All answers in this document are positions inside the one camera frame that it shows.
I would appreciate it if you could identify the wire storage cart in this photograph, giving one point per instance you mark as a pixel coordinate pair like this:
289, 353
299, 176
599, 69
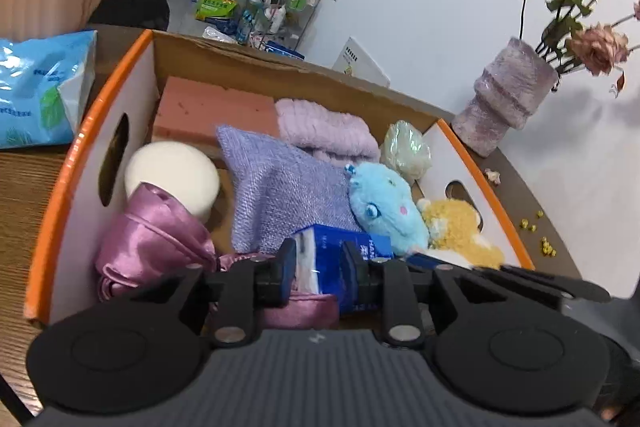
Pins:
278, 26

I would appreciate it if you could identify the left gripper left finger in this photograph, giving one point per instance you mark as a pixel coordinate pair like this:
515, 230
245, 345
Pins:
135, 351

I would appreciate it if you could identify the white round sponge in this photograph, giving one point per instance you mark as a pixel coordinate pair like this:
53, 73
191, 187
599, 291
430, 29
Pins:
179, 169

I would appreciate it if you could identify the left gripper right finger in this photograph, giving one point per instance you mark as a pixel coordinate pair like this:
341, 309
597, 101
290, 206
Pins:
490, 345

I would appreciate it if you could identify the white yellow plush sheep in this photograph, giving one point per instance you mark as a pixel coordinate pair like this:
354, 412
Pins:
454, 227

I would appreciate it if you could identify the purple knitted pouch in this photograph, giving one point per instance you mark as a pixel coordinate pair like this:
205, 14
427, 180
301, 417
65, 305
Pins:
279, 190

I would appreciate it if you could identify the blue pocket tissue pack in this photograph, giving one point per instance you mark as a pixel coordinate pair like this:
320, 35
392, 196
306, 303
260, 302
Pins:
321, 266

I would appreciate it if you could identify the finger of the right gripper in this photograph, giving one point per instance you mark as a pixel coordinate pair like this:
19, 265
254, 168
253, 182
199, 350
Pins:
539, 286

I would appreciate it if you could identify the yellow petals on table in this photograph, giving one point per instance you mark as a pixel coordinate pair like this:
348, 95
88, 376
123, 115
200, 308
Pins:
536, 228

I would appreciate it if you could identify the red cardboard box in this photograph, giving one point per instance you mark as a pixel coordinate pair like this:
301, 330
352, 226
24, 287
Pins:
89, 191

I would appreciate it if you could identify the pink sponge block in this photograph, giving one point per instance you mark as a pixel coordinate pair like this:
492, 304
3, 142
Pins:
191, 111

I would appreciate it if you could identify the iridescent plastic bag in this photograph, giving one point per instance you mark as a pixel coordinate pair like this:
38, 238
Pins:
405, 151

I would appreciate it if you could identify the pink textured vase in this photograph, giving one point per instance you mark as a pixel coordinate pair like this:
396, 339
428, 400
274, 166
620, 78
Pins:
509, 91

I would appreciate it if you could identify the pink satin scrunchie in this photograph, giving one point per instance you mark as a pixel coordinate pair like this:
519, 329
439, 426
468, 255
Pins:
155, 235

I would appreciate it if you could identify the lilac fluffy headband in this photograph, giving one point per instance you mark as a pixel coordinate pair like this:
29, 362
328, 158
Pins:
338, 138

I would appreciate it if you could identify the blue plush toy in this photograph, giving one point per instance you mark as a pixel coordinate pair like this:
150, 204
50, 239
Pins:
382, 204

